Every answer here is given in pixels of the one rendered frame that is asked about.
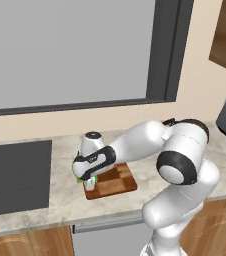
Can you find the brown checkered cutting board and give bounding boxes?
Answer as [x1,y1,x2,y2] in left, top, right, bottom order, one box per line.
[82,162,139,201]

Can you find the brown wooden cupboard door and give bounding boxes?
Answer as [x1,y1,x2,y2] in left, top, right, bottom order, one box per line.
[179,195,226,256]
[0,225,75,256]

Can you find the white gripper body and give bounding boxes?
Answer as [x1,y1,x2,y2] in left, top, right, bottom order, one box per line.
[83,175,99,192]

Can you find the dark grey hob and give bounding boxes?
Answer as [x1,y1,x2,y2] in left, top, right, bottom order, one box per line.
[0,139,53,218]

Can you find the grey window with dark frame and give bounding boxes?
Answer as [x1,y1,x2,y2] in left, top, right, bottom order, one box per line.
[0,0,195,118]

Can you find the grey dishwasher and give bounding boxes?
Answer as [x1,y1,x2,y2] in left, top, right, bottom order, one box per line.
[71,219,154,256]

